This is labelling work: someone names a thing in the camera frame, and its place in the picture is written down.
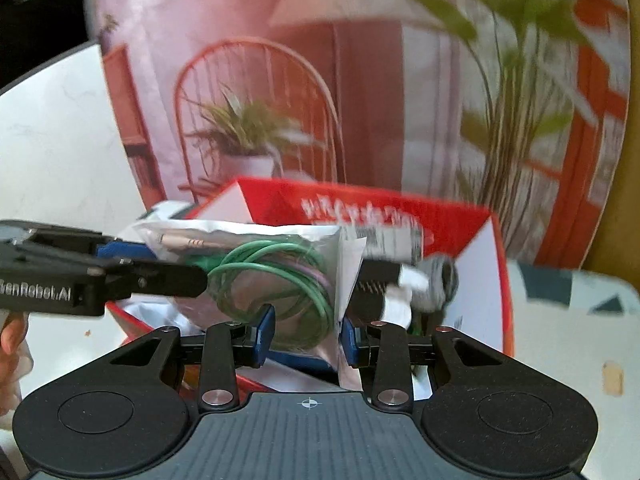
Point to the red strawberry cardboard box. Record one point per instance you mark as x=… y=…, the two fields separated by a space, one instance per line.
x=383 y=225

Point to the white marble board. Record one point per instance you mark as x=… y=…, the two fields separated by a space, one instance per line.
x=62 y=160

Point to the black glove with white fingertips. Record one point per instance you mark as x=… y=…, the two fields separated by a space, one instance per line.
x=383 y=293

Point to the grey knitted glove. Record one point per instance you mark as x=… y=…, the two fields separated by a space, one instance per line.
x=439 y=281

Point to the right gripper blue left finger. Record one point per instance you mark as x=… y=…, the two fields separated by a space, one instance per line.
x=263 y=330

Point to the person's left hand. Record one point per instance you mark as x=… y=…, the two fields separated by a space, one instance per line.
x=16 y=361

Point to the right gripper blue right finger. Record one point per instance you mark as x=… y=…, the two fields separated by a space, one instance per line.
x=354 y=342

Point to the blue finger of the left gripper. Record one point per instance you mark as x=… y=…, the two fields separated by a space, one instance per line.
x=125 y=250

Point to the printed living room backdrop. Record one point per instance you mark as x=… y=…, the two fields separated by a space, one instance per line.
x=516 y=105

